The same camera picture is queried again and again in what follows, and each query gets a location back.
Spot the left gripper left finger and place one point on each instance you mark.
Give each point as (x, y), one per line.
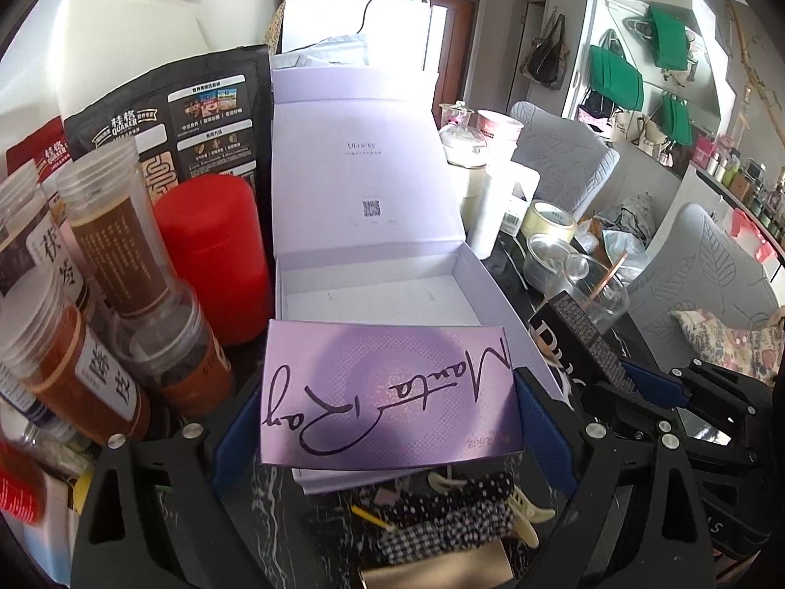
(154, 517)

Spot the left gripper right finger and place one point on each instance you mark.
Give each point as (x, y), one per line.
(633, 517)

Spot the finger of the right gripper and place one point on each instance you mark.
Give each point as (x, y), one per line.
(628, 415)
(656, 377)

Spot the black cosmetic box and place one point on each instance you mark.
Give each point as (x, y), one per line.
(577, 345)

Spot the cream plastic hair claw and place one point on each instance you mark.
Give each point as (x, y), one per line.
(526, 514)

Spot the gingham black white scrunchie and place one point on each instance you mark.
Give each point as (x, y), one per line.
(461, 529)

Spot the gold rectangular box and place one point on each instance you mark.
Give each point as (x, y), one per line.
(480, 568)

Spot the purple Manta Ray card box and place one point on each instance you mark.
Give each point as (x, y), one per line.
(356, 397)

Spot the polka dot black scrunchie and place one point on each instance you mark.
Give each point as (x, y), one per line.
(413, 509)

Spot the floral cushion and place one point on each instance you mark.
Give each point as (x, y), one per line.
(756, 353)

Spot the clear glass mug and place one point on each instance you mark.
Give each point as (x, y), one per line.
(583, 278)

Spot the grey leaf-pattern chair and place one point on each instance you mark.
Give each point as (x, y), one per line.
(699, 267)

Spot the orange peel plastic jar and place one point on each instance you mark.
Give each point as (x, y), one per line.
(48, 346)

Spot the short orange-label plastic jar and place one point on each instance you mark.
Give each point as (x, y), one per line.
(172, 350)

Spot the tall brown-label plastic jar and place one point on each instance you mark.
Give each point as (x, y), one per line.
(111, 217)

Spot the roll of tape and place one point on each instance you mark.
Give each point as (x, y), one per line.
(545, 218)

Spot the white paper cup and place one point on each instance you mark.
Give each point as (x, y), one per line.
(501, 133)

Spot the red cylindrical canister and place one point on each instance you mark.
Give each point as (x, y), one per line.
(211, 230)

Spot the dark-label supplement jar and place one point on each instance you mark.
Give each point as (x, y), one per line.
(30, 236)

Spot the lavender open gift box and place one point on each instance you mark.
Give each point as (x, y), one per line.
(365, 228)

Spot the green tote bag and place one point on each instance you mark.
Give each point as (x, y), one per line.
(613, 77)

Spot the black oat snack bag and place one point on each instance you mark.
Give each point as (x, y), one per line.
(206, 114)

